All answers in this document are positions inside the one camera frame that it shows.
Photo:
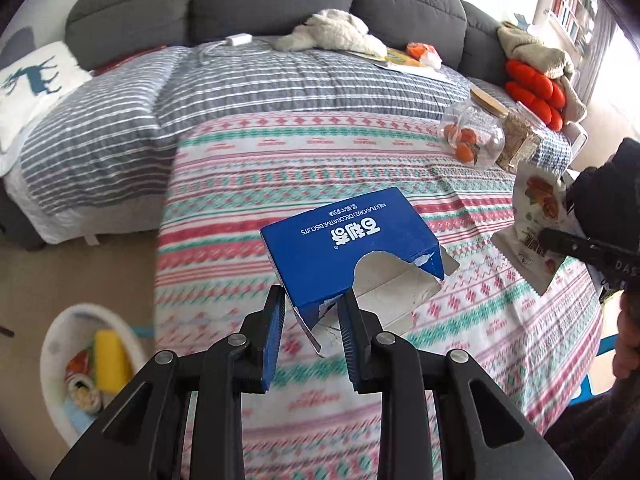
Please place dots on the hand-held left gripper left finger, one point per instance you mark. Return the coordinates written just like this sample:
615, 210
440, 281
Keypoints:
274, 340

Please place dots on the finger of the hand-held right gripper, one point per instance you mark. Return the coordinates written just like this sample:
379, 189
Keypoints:
565, 242

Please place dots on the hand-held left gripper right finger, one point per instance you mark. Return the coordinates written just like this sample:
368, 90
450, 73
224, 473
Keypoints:
350, 345

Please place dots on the white snack packet food print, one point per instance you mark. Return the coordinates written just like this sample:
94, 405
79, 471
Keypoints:
535, 205

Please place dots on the torn blue biscuit box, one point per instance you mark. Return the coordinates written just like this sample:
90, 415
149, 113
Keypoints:
340, 240

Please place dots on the yellow snack packet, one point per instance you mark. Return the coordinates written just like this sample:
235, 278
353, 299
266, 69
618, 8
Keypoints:
112, 360

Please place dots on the red cartoon drink can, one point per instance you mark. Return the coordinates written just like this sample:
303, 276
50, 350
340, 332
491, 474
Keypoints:
82, 375

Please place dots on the white waste bin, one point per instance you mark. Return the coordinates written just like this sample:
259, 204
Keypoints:
60, 340

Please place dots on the person's right forearm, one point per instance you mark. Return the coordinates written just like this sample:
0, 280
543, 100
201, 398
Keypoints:
610, 190

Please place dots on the glass jar of cereal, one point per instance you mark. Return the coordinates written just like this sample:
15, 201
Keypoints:
517, 135

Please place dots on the glass jar with bamboo lid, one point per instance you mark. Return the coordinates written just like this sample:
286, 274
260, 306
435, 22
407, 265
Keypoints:
475, 130

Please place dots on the person's dark trousers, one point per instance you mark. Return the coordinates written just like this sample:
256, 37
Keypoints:
600, 435

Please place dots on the beige plush blanket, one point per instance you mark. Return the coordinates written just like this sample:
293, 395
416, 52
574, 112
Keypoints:
540, 50

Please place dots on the orange white small packet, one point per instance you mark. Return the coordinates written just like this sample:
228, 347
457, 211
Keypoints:
422, 54

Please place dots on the white bookshelf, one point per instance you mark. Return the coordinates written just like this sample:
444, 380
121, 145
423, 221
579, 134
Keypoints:
572, 5

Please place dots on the flat picture book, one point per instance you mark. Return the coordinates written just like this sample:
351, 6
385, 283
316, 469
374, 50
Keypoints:
400, 62

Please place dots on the grey striped quilt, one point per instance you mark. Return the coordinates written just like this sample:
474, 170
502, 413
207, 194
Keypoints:
200, 95

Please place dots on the white plush toy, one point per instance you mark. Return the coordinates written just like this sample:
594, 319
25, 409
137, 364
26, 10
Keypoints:
335, 32

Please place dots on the dark grey sofa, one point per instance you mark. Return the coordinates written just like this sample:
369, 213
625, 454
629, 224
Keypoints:
275, 0

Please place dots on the white pillow with deer print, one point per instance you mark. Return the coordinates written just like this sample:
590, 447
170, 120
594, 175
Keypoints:
35, 85

